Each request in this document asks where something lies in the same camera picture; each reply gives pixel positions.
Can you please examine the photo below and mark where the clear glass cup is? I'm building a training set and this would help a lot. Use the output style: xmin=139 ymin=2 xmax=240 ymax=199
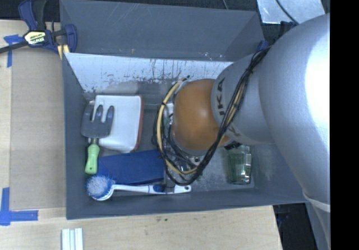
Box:
xmin=225 ymin=144 xmax=254 ymax=186

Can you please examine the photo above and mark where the blue flat block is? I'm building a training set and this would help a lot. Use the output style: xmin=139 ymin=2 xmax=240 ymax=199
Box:
xmin=97 ymin=149 xmax=166 ymax=186

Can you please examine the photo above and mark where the white box with red-brown edge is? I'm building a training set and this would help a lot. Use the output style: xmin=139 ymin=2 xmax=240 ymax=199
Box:
xmin=89 ymin=94 xmax=145 ymax=154

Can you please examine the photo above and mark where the white and blue dish brush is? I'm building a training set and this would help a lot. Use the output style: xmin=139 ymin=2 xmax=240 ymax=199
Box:
xmin=85 ymin=174 xmax=192 ymax=202

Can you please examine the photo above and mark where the grey metal bin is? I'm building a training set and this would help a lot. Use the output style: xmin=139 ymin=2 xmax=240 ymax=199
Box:
xmin=58 ymin=0 xmax=310 ymax=220

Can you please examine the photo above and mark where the pale wood board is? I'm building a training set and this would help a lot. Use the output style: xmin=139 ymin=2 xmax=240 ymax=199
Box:
xmin=9 ymin=46 xmax=68 ymax=211

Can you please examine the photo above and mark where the grey garden fork green handle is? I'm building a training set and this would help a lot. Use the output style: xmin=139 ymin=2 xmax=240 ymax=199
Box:
xmin=80 ymin=104 xmax=116 ymax=175

